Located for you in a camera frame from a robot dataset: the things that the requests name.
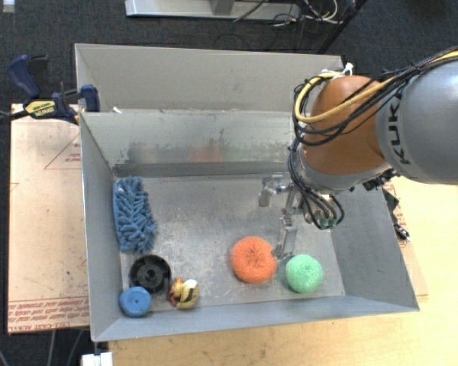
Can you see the yellow toy duck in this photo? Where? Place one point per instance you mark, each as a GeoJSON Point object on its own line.
{"type": "Point", "coordinates": [185, 294]}

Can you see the green round scrub pad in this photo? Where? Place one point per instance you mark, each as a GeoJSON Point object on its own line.
{"type": "Point", "coordinates": [304, 273]}

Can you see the black round plastic part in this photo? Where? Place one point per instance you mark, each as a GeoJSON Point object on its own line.
{"type": "Point", "coordinates": [149, 273]}

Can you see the brown cardboard board, red print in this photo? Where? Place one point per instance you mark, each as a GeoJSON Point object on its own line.
{"type": "Point", "coordinates": [46, 223]}

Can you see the grey metal bin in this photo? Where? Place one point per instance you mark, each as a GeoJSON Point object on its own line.
{"type": "Point", "coordinates": [213, 204]}

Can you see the blue microfibre duster pad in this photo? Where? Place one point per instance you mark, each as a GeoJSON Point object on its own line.
{"type": "Point", "coordinates": [133, 216]}

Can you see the orange round scrub pad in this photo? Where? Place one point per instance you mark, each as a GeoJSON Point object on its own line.
{"type": "Point", "coordinates": [253, 259]}

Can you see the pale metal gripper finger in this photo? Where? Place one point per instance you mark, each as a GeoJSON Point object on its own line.
{"type": "Point", "coordinates": [270, 191]}
{"type": "Point", "coordinates": [288, 238]}

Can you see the blue round disc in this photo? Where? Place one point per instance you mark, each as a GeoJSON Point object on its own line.
{"type": "Point", "coordinates": [135, 302]}

